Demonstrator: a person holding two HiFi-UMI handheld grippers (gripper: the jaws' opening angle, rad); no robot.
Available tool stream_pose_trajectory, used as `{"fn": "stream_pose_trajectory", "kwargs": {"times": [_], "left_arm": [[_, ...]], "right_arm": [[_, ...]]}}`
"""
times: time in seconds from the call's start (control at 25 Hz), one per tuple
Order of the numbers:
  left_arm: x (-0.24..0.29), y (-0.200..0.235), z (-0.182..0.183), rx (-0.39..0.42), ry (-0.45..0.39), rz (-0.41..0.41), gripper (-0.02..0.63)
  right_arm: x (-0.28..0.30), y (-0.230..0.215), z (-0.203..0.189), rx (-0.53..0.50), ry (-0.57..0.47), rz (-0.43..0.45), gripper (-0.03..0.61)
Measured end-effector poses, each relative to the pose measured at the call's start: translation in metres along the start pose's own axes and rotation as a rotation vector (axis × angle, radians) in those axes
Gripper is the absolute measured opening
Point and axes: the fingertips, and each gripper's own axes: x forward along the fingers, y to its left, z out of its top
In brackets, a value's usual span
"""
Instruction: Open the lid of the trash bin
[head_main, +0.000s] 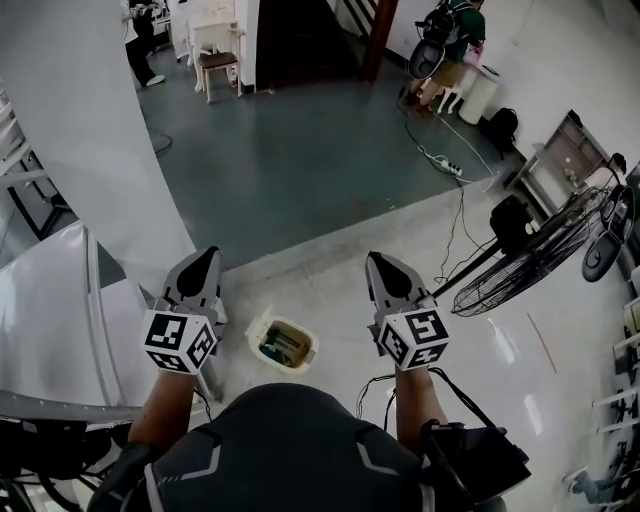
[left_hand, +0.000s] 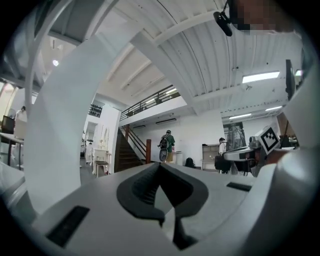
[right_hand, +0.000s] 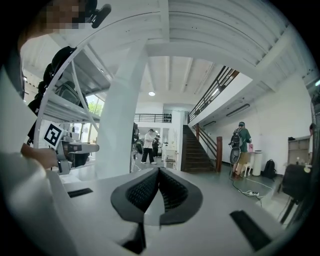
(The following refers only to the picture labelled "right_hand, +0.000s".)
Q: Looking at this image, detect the dark wooden staircase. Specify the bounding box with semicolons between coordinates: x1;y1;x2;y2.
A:
181;124;222;173

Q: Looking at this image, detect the long black wall lamp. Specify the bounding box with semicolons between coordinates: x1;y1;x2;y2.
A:
225;103;251;118

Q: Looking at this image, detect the person's white shirt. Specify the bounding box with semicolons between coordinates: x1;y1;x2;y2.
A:
0;63;86;256

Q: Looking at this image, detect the black stair railing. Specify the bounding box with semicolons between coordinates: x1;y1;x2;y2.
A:
187;65;240;123

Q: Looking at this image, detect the white open cabinet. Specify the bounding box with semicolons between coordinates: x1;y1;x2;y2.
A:
286;135;311;173

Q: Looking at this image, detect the white column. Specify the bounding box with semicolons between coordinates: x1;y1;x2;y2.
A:
96;42;148;180

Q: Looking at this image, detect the black chair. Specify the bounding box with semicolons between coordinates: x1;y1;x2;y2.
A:
276;162;315;225

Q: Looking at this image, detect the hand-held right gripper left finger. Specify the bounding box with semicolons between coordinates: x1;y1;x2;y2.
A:
110;167;161;223

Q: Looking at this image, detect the white round bin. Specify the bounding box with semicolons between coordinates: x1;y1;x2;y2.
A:
251;149;264;177

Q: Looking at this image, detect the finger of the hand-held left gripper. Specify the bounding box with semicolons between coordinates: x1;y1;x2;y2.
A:
71;151;91;168

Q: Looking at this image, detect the white chair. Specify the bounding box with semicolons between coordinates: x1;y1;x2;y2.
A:
164;148;178;170

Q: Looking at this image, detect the black head-worn camera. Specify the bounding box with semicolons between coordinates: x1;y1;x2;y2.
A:
72;0;112;29

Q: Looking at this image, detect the person's left hand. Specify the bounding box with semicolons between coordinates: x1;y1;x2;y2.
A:
20;143;60;171

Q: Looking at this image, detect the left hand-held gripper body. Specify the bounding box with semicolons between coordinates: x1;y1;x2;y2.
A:
43;121;100;175

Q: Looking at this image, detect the white power cable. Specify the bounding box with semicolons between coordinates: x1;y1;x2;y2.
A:
231;174;273;208

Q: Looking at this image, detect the white metal shelf rack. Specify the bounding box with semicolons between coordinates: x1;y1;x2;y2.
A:
32;42;113;151

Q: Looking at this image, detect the person's head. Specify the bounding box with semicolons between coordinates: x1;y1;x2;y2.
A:
18;0;85;51

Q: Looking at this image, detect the black balcony railing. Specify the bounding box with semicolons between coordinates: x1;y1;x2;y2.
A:
134;113;173;124

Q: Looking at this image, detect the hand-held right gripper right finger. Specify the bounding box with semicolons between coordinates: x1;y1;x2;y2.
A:
158;167;203;225

